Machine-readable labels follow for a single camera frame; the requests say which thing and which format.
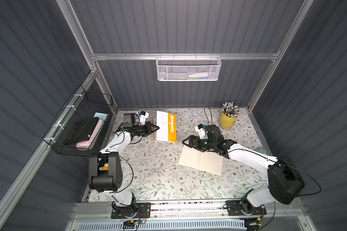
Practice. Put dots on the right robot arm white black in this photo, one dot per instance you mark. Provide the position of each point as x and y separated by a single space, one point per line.
284 180

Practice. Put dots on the cream lined notebook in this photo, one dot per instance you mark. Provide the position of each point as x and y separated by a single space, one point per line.
203 161

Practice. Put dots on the light blue phone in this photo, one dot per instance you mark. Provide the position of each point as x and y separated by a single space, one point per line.
261 150

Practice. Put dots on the white tube in basket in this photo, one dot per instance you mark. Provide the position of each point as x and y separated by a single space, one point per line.
200 75

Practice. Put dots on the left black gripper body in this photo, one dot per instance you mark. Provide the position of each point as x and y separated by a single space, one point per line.
144 129

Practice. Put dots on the yellow pencil cup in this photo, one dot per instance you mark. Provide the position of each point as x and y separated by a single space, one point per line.
227 122

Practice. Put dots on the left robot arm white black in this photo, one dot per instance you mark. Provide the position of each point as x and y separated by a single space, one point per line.
105 170

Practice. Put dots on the black pouch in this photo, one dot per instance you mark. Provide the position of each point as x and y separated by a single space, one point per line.
80 131

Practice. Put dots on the light blue sticky notes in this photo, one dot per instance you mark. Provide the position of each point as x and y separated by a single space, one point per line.
101 116

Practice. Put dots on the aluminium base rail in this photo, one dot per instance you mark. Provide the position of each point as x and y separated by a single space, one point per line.
187 209

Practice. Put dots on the black wire wall basket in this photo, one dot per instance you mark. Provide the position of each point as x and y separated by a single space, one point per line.
83 105

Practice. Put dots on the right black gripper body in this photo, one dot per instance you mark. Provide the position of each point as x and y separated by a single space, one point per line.
197 143

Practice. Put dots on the bundle of pencils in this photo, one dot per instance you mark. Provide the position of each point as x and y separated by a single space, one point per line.
230 110

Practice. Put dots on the white wire mesh basket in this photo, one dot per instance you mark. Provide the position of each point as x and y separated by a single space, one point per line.
178 68

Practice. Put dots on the white orange cover notebook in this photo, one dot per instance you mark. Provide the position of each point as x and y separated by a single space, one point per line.
154 123

